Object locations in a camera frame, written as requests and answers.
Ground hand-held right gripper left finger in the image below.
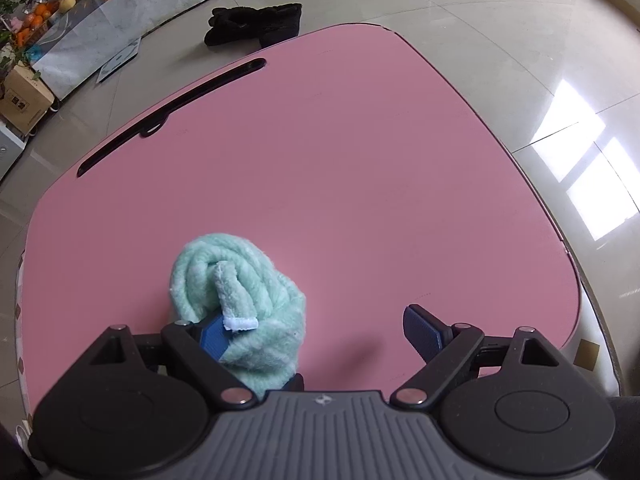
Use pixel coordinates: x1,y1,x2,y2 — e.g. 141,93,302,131
87,314,256,406

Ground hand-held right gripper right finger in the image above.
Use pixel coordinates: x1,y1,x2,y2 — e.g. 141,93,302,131
390,304,576,406

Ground mint green fluffy towel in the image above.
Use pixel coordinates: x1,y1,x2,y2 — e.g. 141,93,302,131
169,232,307,395

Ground pink lap desk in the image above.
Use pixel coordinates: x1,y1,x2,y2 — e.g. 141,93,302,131
22,22,586,411

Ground diamond patterned tablecloth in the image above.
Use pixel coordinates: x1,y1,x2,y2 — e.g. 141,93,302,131
12,240,626,426

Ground white chest freezer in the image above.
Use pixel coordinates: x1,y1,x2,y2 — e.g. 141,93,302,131
0,125,28,183

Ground white bathroom scale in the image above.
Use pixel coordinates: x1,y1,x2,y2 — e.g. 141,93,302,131
96,39,142,83

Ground brown cardboard box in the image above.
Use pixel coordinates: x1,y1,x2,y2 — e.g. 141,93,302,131
0,62,56,136

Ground black fuzzy slipper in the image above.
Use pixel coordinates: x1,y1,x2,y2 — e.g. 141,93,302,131
257,2,303,51
204,6,266,48

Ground cloth covered long table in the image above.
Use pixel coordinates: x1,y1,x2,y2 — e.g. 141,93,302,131
32,0,251,101

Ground trailing pothos plant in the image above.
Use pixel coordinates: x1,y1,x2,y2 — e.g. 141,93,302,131
0,0,41,81

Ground basket of oranges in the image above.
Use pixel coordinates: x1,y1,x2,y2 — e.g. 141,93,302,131
15,2,61,48

